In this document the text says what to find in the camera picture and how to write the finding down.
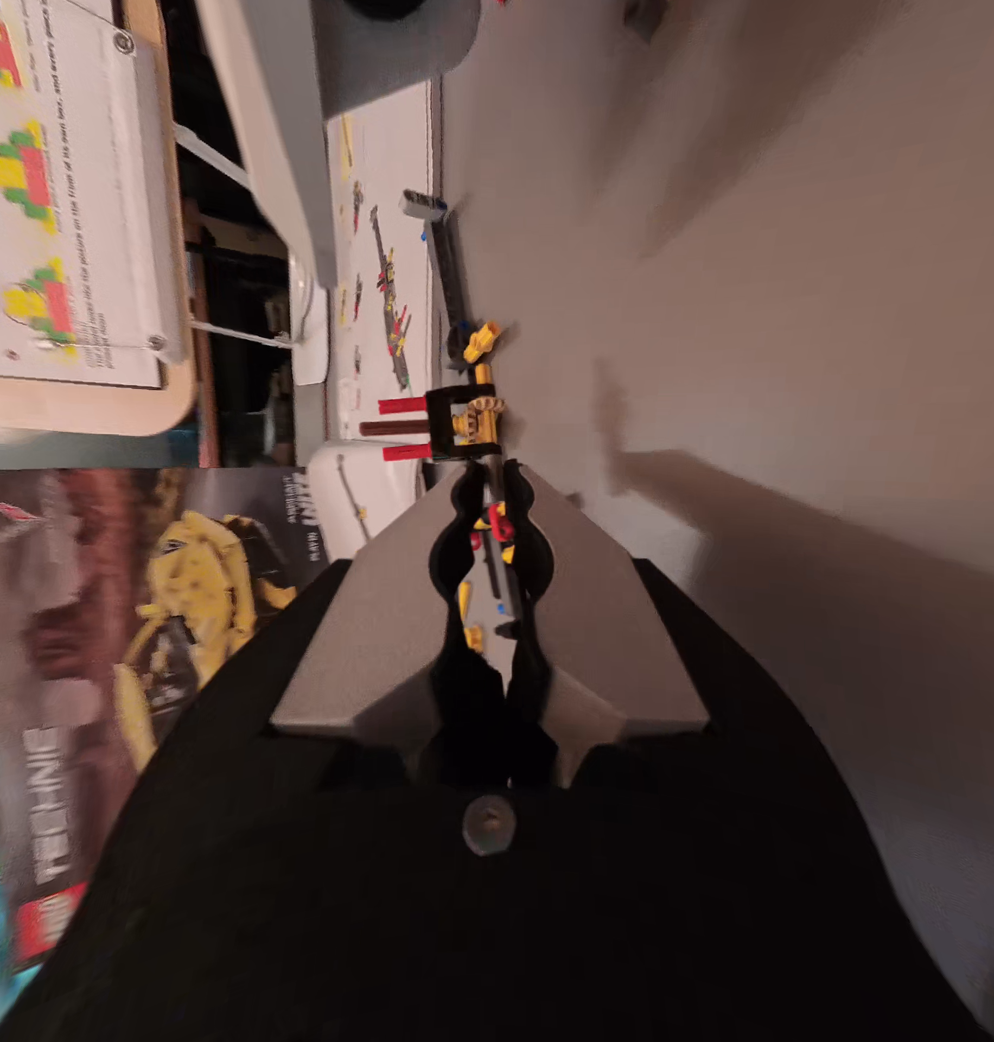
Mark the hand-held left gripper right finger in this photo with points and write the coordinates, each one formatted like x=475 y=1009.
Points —
x=619 y=651

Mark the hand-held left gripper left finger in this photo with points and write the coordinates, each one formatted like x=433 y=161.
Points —
x=359 y=651

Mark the light grey lego pin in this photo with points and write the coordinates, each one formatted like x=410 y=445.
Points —
x=493 y=480

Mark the brown lego axle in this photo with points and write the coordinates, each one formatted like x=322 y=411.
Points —
x=395 y=427

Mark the tan lego gear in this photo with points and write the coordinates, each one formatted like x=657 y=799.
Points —
x=487 y=405
x=467 y=425

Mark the black lego fork red pins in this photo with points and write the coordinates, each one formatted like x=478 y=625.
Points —
x=440 y=407

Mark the short yellow lego axle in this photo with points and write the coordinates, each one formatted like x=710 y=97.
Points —
x=482 y=374

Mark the long grey lego beam assembly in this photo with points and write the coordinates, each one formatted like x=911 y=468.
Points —
x=452 y=269

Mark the lego box yellow car picture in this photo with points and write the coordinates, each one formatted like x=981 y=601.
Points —
x=98 y=610

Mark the open lego instruction booklet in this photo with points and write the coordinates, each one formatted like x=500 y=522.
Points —
x=383 y=163

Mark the wooden board document stand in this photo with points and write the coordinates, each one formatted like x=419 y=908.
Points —
x=285 y=163

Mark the printed instruction sheet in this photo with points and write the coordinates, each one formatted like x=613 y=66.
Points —
x=57 y=244

